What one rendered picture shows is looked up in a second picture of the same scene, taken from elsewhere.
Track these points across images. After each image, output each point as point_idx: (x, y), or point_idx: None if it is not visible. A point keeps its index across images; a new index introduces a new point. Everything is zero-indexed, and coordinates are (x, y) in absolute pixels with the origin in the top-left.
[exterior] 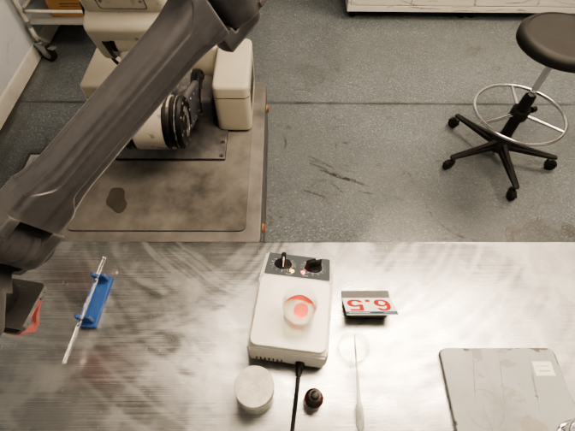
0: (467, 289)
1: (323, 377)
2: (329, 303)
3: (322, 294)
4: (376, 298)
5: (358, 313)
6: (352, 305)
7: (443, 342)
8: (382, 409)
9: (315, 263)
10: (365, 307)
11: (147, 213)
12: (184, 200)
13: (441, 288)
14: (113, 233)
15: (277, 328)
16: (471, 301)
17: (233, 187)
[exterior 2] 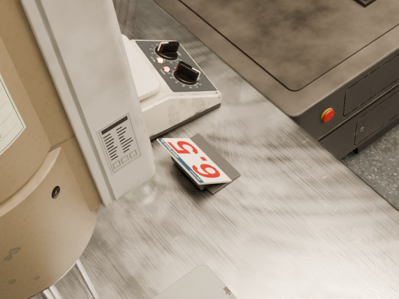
0: (328, 257)
1: None
2: (146, 107)
3: (141, 86)
4: (217, 168)
5: (167, 148)
6: (179, 144)
7: (221, 266)
8: (88, 247)
9: (186, 71)
10: (186, 155)
11: (224, 5)
12: (272, 18)
13: (299, 227)
14: (177, 3)
15: None
16: (312, 270)
17: (337, 41)
